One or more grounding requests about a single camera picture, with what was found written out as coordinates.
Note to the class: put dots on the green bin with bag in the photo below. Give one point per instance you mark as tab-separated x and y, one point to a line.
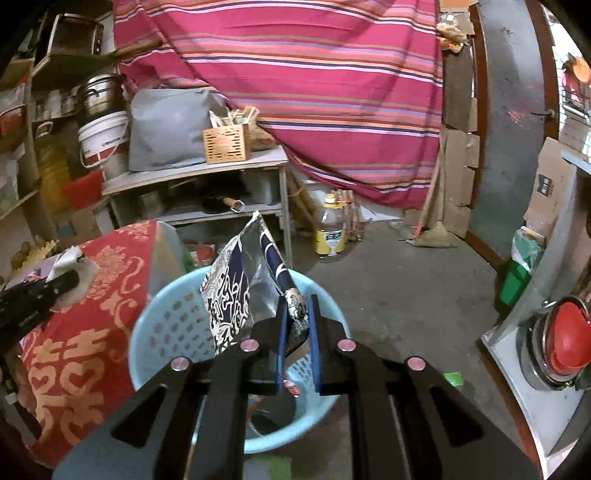
515	281

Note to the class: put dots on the clear bottle yellow cap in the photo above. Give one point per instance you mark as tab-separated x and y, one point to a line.
330	240

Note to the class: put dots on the grey fabric bag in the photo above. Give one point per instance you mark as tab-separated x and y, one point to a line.
171	129

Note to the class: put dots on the straw broom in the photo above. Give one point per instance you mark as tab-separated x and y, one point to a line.
434	237

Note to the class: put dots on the row of brown glass bottles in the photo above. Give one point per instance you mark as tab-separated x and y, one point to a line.
353	217

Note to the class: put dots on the white plastic bucket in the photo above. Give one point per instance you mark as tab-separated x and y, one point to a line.
104	138

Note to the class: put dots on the red plastic basin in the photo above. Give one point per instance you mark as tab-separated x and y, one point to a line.
83	189

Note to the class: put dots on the metal toaster oven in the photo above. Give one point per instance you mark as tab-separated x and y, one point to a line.
69	34

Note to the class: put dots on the steel stock pot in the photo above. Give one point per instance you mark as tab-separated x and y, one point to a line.
101	97

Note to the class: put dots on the pink striped cloth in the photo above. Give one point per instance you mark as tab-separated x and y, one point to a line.
300	92

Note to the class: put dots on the light blue plastic basket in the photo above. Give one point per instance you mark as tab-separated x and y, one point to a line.
171	323

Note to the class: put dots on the grey door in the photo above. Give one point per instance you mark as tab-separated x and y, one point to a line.
508	138

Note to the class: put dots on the grey low cabinet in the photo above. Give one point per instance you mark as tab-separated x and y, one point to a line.
207	168

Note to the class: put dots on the dark wooden shelf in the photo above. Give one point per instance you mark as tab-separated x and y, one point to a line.
74	64

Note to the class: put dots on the yellow cooking oil jug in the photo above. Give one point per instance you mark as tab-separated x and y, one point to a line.
53	175

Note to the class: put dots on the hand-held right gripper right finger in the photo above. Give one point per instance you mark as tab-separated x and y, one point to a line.
315	350

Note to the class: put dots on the bamboo chopstick holder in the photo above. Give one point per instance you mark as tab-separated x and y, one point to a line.
226	144

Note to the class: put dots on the bundle of chopsticks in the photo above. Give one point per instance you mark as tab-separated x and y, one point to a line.
231	117

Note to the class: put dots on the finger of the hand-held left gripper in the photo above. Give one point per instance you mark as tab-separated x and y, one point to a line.
51	286

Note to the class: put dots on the patterned foil snack bag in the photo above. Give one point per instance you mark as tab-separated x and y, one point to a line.
235	295

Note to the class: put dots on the red gold patterned towel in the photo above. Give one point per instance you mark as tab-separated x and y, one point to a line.
92	369

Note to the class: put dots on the wooden shelf unit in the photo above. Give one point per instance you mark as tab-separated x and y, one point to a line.
34	184

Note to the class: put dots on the cardboard wall sheets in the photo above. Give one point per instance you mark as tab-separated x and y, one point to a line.
455	152

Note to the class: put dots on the printed cardboard box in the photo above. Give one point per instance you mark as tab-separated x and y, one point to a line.
549	184

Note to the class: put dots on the steel cooking pot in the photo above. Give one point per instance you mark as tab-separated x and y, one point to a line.
531	350

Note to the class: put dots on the red bowl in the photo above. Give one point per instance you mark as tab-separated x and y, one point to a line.
570	337

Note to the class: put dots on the black paper cup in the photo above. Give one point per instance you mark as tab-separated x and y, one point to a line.
272	420

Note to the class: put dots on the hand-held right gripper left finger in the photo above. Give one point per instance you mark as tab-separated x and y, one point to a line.
280	350

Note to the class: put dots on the yellow foam egg tray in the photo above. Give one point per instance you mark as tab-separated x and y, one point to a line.
46	251

